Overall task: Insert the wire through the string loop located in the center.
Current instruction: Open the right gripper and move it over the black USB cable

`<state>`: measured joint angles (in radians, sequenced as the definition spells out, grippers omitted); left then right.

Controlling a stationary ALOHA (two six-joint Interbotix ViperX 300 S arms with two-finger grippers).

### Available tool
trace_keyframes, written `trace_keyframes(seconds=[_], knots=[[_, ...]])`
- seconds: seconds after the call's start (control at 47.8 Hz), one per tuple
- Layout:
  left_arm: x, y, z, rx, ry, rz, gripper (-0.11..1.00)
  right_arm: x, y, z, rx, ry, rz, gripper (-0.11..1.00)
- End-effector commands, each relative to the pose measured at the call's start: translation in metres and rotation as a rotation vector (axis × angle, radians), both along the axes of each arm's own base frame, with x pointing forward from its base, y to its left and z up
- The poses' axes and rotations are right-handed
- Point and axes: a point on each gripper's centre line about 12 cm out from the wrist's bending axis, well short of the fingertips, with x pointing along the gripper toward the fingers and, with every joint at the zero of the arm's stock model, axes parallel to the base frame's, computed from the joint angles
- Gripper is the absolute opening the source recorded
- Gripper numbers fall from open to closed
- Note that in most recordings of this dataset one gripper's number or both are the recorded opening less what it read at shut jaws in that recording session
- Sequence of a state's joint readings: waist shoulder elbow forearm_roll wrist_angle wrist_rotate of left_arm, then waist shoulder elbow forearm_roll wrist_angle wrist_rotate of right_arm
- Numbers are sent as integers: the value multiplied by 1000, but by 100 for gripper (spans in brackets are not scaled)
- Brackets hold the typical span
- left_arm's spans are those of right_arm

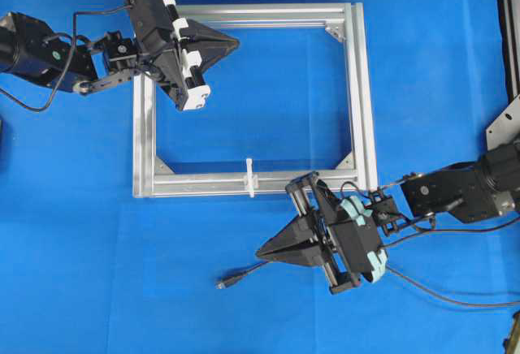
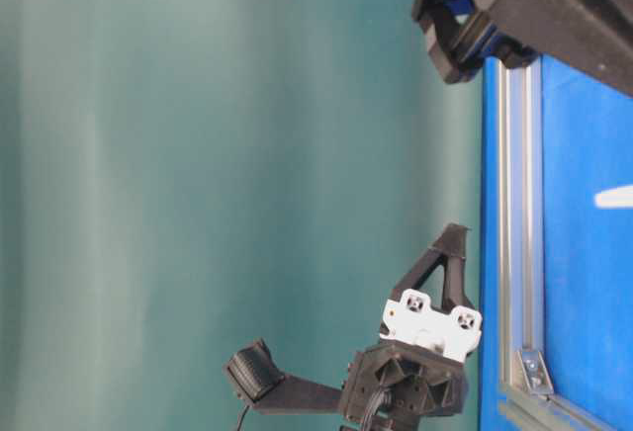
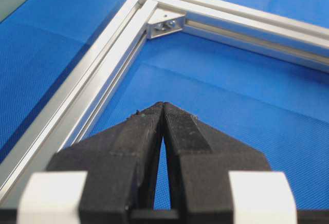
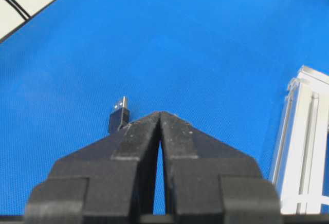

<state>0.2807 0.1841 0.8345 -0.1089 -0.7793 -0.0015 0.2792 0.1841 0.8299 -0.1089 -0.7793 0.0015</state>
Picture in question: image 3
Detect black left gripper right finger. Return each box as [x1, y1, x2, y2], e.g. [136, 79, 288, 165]
[163, 102, 271, 223]

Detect aluminium extrusion frame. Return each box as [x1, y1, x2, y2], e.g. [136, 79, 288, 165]
[1, 0, 328, 209]

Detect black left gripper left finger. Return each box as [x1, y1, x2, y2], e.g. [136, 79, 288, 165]
[46, 102, 163, 223]

